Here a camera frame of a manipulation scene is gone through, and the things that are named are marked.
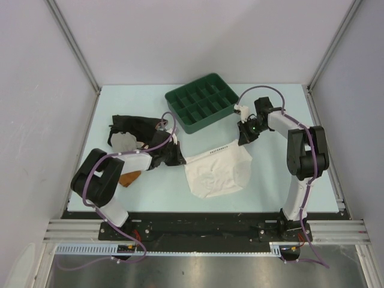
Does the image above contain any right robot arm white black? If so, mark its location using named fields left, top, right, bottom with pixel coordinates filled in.
left=234, top=97, right=329, bottom=241

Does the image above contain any white cable duct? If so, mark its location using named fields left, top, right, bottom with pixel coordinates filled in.
left=55, top=242, right=299, bottom=257

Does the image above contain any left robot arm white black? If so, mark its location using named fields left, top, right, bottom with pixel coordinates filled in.
left=70, top=131, right=186, bottom=240

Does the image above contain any front aluminium rail right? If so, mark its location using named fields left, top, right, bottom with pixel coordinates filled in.
left=308, top=220, right=371, bottom=245

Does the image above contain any orange brown underwear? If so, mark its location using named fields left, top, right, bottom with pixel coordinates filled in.
left=119, top=171, right=142, bottom=187

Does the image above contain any right aluminium corner post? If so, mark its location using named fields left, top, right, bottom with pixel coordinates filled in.
left=307, top=0, right=364, bottom=92

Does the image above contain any green compartment tray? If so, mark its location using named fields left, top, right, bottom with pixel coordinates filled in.
left=164, top=73, right=239, bottom=134

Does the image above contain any left aluminium corner post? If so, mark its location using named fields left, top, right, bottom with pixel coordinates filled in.
left=44, top=0, right=101, bottom=94

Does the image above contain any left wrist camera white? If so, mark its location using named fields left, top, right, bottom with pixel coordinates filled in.
left=155, top=120, right=177, bottom=137

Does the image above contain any white underwear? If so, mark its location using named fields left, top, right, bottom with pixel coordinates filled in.
left=184, top=140, right=253, bottom=199

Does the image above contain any black underwear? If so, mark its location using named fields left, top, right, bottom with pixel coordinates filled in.
left=107, top=115, right=168, bottom=146

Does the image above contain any aluminium rail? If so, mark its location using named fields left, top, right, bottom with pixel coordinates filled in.
left=308, top=220, right=371, bottom=245
left=41, top=218, right=106, bottom=244

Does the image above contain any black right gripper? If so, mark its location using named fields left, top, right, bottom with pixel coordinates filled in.
left=238, top=117, right=268, bottom=146

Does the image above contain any aluminium corner post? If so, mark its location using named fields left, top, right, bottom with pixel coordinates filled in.
left=307, top=0, right=364, bottom=92
left=44, top=0, right=101, bottom=94

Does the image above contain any grey underwear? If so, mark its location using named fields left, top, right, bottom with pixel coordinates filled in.
left=110, top=133, right=144, bottom=152

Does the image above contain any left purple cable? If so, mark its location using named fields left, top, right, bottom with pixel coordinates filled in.
left=56, top=110, right=178, bottom=271

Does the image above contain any front aluminium rail left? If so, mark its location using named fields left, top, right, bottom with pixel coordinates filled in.
left=41, top=218, right=106, bottom=244

